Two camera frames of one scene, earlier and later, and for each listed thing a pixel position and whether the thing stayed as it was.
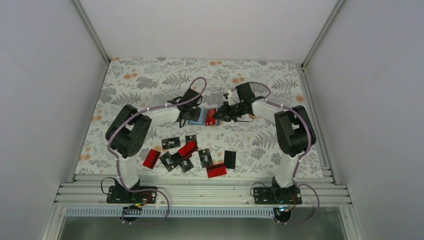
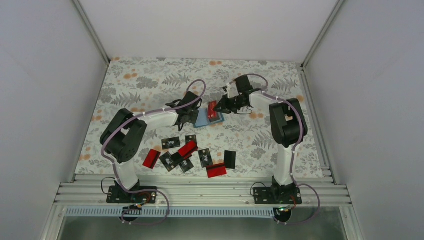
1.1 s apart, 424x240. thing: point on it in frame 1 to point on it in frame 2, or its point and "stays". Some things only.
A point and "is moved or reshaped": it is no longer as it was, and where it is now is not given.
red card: (216, 170) stays
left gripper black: (195, 116) stays
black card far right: (229, 159) stays
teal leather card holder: (202, 119) is moved or reshaped
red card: (209, 119) is moved or reshaped
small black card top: (189, 138) stays
